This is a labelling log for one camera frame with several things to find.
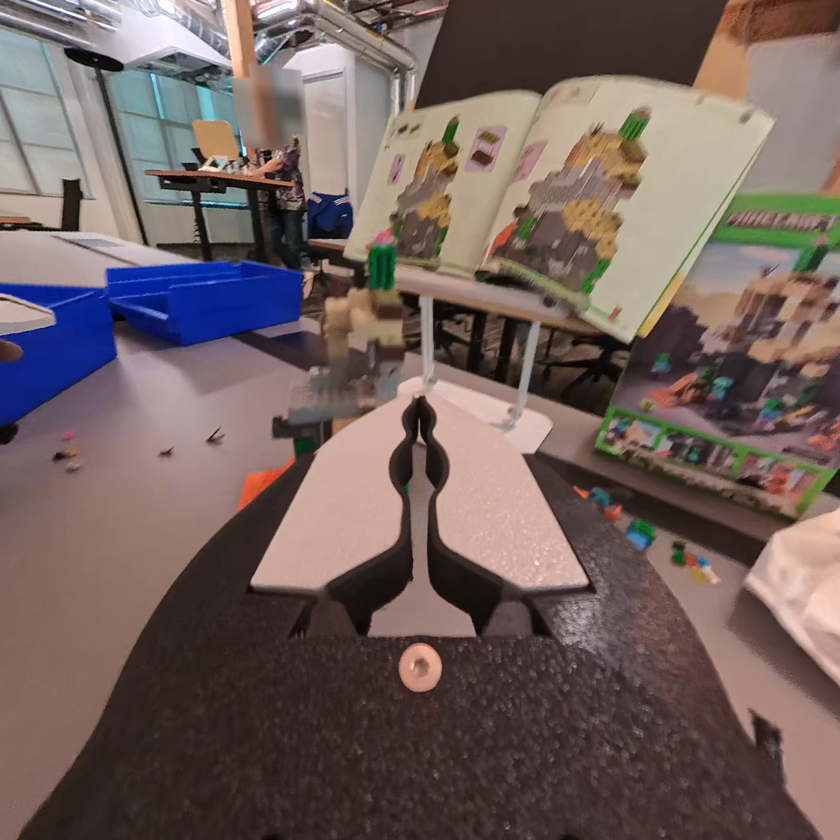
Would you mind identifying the open instruction booklet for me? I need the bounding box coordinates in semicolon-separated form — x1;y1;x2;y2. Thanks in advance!
343;74;777;343

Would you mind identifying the pile of colourful toy figures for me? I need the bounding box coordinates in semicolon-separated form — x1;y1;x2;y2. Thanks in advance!
572;484;723;586

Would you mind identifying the green toy set box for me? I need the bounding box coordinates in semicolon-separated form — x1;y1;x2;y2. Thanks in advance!
594;192;840;521

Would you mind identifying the heap of white paper bags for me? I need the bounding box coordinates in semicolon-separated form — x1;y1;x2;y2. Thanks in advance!
743;507;840;689

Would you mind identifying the black frame standing desk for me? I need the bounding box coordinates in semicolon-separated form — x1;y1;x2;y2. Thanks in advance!
144;167;299;263

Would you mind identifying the blue striped jacket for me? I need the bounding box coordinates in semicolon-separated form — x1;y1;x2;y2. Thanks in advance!
307;190;355;240

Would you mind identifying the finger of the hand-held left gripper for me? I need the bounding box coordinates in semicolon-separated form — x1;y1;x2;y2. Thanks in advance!
0;295;57;336

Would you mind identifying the black floor lamp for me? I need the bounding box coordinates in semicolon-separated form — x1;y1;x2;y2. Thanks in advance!
64;47;151;245

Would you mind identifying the blue storage bin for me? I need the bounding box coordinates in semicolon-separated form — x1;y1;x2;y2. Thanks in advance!
105;260;305;347
0;282;120;427

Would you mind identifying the toy brick tower build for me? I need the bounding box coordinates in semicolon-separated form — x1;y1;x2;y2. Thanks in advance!
238;228;409;511

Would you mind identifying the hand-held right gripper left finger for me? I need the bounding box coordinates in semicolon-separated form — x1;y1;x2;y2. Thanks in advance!
249;397;416;621

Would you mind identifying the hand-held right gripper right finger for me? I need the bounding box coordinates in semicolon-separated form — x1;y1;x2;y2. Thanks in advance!
418;394;592;621

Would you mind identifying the white book stand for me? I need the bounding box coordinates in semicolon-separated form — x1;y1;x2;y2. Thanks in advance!
392;259;636;455

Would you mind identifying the brown wooden table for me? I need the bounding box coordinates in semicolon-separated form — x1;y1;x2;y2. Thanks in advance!
307;239;631;395

